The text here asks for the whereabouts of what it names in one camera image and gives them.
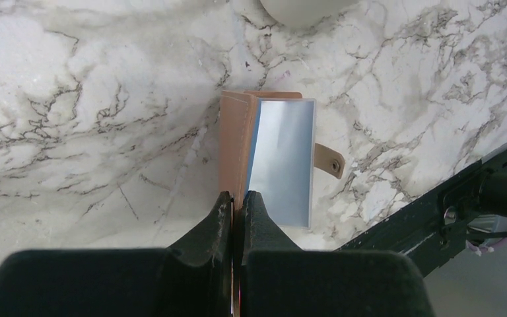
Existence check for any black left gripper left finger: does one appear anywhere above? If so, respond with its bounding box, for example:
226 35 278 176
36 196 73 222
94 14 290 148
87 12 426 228
0 192 232 316

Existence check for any tan leather card holder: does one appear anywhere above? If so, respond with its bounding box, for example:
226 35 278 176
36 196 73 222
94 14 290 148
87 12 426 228
219 90 345 228

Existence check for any white oblong plastic tray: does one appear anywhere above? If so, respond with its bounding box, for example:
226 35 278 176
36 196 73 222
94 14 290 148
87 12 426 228
260 0 360 28

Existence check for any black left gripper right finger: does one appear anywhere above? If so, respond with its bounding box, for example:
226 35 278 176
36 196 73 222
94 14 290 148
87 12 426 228
239 191 434 316

